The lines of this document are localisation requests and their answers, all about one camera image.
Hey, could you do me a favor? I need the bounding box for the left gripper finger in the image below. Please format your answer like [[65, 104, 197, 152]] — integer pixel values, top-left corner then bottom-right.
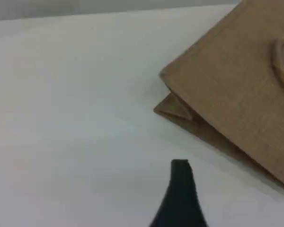
[[148, 158, 208, 227]]

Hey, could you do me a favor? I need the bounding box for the brown jute tote bag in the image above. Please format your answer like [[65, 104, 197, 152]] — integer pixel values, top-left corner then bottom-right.
[[153, 0, 284, 196]]

